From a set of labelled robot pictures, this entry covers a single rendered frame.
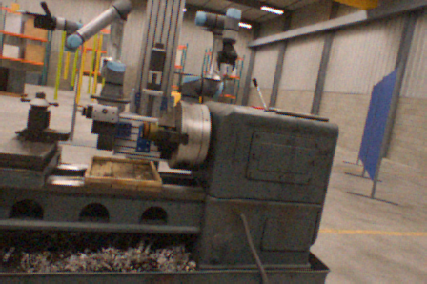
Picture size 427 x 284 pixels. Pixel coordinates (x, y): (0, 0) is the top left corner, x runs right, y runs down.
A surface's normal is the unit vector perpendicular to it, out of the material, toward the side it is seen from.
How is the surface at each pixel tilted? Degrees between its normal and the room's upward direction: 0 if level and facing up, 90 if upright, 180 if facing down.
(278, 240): 90
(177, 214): 88
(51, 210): 88
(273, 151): 90
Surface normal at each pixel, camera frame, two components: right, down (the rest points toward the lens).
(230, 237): 0.29, 0.13
